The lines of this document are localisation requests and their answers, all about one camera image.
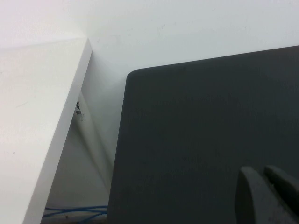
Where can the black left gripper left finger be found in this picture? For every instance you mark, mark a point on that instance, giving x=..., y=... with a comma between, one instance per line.
x=254, y=203

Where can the white side cabinet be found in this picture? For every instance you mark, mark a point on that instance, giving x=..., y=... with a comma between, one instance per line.
x=32, y=116

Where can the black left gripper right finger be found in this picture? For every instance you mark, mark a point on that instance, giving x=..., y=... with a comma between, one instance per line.
x=285, y=186

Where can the black white barcode label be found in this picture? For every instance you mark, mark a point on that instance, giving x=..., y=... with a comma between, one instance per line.
x=79, y=108

